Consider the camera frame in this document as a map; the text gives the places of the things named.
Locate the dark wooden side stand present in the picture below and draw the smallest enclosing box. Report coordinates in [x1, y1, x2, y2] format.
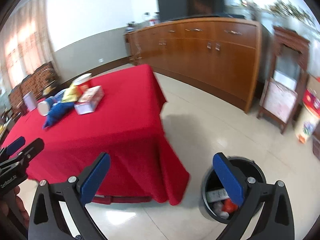
[257, 26, 310, 134]

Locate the blue knitted cloth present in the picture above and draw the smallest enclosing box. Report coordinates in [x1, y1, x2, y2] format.
[43, 102, 74, 129]

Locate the red instant noodle cup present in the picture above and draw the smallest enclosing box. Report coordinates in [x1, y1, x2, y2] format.
[72, 73, 92, 95]

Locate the black round trash bin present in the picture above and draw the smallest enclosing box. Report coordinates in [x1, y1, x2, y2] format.
[201, 152, 266, 224]

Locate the yellow cloth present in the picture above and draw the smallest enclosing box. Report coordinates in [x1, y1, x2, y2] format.
[61, 83, 82, 102]

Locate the red printed cardboard box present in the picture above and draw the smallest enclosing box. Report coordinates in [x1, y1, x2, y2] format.
[294, 75, 319, 144]

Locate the green and white carton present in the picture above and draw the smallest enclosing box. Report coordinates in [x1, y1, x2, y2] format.
[206, 188, 229, 203]

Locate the wooden bench sofa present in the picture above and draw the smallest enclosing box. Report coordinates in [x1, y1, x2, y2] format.
[1, 61, 60, 124]

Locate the red tablecloth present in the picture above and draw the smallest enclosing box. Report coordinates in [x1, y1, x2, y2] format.
[4, 64, 190, 205]

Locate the wooden sideboard cabinet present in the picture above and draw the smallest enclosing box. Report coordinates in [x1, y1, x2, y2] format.
[124, 17, 261, 113]

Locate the white rectangular tin box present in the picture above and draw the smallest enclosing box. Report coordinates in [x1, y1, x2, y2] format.
[23, 91, 37, 112]

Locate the green leafy plant branch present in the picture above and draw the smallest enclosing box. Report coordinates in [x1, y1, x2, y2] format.
[268, 0, 315, 27]

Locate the beige patterned curtain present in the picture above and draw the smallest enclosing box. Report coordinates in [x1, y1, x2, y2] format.
[1, 0, 54, 90]

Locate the red and white food box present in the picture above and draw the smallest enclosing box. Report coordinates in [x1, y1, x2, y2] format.
[74, 86, 104, 115]

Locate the person left hand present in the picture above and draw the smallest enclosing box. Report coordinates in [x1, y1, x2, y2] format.
[1, 186, 30, 228]

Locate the blue paper cup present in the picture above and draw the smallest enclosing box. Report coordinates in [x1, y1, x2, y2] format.
[37, 96, 57, 116]

